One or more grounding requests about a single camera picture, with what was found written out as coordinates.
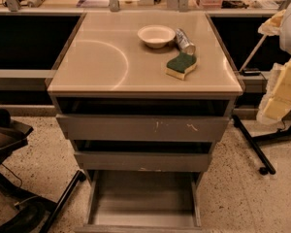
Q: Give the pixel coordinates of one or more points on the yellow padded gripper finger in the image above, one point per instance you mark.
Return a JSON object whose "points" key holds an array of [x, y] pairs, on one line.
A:
{"points": [[276, 103], [271, 26]]}

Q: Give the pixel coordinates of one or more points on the green and yellow sponge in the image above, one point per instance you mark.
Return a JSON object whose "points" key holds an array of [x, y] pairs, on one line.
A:
{"points": [[181, 65]]}

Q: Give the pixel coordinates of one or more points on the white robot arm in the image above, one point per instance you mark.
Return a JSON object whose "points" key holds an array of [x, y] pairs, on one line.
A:
{"points": [[285, 32]]}

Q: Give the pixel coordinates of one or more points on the grey drawer cabinet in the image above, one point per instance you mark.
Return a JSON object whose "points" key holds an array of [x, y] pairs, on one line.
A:
{"points": [[106, 59]]}

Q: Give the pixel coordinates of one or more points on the grey open bottom drawer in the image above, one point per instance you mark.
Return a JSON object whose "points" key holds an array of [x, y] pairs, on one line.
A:
{"points": [[142, 202]]}

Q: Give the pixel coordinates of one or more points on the grey middle drawer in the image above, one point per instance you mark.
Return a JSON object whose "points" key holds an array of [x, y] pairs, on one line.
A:
{"points": [[144, 156]]}

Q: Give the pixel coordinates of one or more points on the grey top drawer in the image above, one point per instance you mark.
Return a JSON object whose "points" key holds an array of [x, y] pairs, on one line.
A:
{"points": [[152, 120]]}

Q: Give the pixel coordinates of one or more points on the black stand right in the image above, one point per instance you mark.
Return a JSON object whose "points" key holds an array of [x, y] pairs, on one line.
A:
{"points": [[256, 142]]}

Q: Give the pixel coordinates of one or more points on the white rod with black base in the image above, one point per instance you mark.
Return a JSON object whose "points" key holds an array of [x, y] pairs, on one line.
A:
{"points": [[252, 71]]}

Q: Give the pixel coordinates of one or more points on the silver metal can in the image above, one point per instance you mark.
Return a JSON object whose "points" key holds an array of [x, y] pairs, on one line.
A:
{"points": [[184, 43]]}

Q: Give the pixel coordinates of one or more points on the white bowl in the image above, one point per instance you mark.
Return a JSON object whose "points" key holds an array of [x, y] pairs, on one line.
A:
{"points": [[156, 36]]}

